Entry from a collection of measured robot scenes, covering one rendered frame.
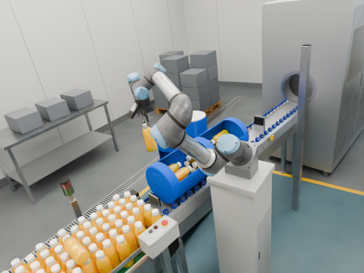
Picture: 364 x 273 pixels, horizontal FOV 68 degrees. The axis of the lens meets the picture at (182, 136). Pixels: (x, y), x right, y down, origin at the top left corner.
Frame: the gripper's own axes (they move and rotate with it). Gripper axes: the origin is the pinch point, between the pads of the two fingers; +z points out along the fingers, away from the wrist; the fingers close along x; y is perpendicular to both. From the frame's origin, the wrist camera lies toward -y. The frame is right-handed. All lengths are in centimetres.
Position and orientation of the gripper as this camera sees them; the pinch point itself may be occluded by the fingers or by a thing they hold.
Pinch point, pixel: (145, 124)
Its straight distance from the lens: 178.8
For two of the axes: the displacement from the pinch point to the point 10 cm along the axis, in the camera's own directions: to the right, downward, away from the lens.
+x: -6.9, -3.8, 6.2
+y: 7.0, -5.5, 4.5
